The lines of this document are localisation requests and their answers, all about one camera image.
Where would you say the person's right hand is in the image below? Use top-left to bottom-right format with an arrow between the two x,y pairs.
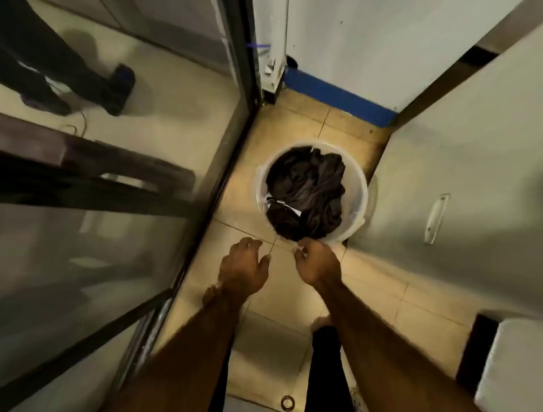
294,237 -> 342,290

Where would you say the person's left hand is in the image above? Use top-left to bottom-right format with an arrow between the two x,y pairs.
218,237 -> 272,300

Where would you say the translucent white plastic bucket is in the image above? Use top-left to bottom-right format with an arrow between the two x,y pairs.
253,139 -> 370,245

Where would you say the black eyelet curtain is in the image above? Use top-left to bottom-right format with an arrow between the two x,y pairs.
265,145 -> 347,242

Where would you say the white washing machine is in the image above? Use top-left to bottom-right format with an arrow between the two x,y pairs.
346,23 -> 543,317

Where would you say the person's right forearm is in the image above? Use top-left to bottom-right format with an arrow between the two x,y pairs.
313,278 -> 482,412

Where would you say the person's left forearm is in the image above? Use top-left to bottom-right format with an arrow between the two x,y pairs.
100,288 -> 251,412

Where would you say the person's left foot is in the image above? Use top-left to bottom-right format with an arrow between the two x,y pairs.
201,283 -> 226,311

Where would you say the dark wooden furniture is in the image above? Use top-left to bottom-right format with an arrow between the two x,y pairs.
0,112 -> 198,220

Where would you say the white appliance with blue base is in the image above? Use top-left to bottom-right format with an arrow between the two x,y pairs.
252,0 -> 527,128

